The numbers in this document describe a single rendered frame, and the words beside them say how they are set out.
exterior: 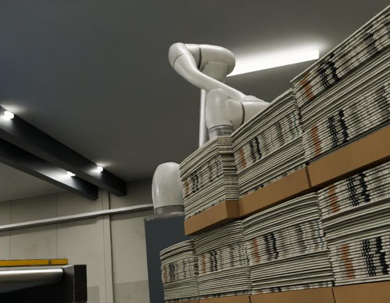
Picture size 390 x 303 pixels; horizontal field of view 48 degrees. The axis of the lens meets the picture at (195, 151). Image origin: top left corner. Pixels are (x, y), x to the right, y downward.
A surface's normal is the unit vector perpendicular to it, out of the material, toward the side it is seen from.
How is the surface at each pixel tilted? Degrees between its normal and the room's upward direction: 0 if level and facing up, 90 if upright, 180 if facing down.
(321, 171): 93
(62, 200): 90
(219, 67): 119
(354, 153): 93
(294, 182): 93
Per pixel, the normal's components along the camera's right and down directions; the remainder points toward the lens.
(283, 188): -0.91, 0.02
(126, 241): -0.21, -0.29
